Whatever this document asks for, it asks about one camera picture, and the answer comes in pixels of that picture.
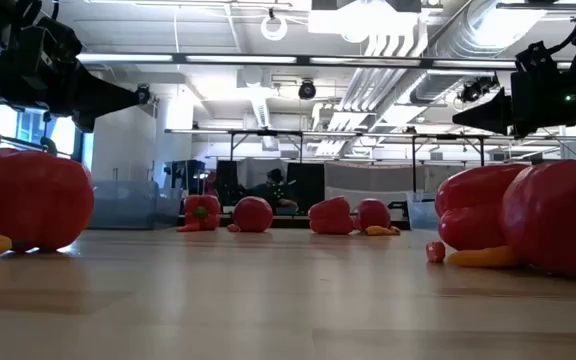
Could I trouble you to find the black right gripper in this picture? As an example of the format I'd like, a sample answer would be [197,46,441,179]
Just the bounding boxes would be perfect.
[451,71,576,141]

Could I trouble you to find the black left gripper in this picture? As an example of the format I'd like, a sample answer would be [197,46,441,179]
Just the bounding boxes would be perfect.
[0,49,142,133]

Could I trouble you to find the red bell pepper green stem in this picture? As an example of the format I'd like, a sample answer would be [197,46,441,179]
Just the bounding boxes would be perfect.
[183,194,222,232]

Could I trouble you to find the small red strawberry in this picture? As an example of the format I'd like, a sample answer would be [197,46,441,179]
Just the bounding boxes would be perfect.
[425,240,447,265]

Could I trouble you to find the small yellow banana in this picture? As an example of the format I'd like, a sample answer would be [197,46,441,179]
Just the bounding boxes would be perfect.
[364,225,402,237]

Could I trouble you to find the red tomato with green calyx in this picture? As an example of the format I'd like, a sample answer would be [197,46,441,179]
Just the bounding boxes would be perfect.
[232,195,275,234]

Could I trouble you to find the black spotlight cluster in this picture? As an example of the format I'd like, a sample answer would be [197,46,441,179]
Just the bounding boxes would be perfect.
[456,74,501,105]

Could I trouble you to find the black light stand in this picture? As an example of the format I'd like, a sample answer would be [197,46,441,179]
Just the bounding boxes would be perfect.
[39,112,60,157]

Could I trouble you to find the clear bluish plastic bin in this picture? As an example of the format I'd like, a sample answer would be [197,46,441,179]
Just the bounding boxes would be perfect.
[86,179,185,231]

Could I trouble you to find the dark equipment cart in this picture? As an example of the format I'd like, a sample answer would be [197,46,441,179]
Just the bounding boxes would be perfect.
[163,159,207,197]

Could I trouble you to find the white ceiling pipes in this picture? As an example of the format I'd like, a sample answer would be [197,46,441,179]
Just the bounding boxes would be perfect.
[340,19,430,112]

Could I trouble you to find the white sheet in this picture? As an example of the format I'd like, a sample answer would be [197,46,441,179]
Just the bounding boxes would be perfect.
[323,160,427,221]

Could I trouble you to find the person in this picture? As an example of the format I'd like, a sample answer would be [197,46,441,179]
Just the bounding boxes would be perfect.
[245,168,300,215]

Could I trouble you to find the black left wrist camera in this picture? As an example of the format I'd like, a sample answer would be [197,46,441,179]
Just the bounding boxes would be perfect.
[15,14,84,69]

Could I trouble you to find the black metal frame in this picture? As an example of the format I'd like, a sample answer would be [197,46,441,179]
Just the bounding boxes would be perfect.
[164,128,489,211]

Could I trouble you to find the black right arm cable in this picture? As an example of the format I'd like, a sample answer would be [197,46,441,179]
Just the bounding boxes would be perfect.
[545,0,576,57]

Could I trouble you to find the clear plastic bin with handle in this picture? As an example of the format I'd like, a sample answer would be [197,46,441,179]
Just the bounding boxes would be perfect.
[406,192,440,231]

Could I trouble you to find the white ring lamp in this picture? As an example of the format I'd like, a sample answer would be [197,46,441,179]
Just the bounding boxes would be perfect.
[260,13,289,43]

